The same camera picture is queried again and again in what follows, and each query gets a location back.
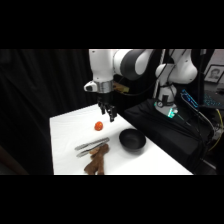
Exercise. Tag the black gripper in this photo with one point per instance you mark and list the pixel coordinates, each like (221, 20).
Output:
(104, 98)

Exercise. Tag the red patterned ball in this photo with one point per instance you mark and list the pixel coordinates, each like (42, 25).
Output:
(98, 126)

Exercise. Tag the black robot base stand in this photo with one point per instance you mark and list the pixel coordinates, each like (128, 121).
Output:
(163, 133)

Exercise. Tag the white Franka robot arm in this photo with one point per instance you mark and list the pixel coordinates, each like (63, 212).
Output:
(101, 65)

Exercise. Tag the black bowl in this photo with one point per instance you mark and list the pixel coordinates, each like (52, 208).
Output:
(132, 140)

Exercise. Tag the metal tongs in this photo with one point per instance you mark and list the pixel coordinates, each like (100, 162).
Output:
(90, 147)

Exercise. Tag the brown plush toy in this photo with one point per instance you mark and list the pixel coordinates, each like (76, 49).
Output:
(97, 161)

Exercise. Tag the green status light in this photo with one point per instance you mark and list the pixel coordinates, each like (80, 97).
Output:
(171, 113)

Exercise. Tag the black curtain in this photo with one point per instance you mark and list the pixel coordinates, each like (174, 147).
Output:
(43, 100)

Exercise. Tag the blue lit device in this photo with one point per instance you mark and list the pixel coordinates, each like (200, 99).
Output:
(190, 99)

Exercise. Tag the framed portrait picture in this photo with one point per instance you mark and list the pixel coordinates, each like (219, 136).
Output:
(214, 73)

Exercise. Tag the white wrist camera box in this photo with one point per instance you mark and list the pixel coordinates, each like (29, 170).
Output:
(90, 86)

